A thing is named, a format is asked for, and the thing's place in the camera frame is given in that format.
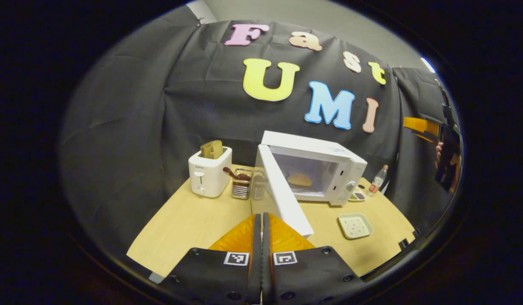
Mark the metal mesh utensil holder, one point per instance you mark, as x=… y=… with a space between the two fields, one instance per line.
x=241 y=188

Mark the pink round bun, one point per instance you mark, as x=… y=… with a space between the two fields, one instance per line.
x=299 y=179

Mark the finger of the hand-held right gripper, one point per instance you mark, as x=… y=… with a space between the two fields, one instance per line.
x=420 y=125
x=424 y=136

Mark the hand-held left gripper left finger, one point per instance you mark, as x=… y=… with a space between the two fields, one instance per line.
x=210 y=275

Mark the white toaster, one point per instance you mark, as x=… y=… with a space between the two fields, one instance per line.
x=208 y=176

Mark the clear plastic water bottle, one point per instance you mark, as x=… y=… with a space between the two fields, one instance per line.
x=376 y=183

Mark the white divided bean dish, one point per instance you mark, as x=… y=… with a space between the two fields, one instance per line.
x=357 y=196

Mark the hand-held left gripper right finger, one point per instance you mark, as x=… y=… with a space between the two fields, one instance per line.
x=312 y=275

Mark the black backdrop cloth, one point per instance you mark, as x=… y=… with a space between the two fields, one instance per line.
x=117 y=127

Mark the brown wooden spoon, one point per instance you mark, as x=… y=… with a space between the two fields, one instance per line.
x=234 y=173

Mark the brown bread slice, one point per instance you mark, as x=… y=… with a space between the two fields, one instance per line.
x=211 y=149

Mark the small ceiling light panel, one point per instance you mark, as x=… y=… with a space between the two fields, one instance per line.
x=428 y=65

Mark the white microwave oven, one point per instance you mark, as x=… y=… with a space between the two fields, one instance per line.
x=312 y=148

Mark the white rectangular food tray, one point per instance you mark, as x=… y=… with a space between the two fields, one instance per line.
x=355 y=225

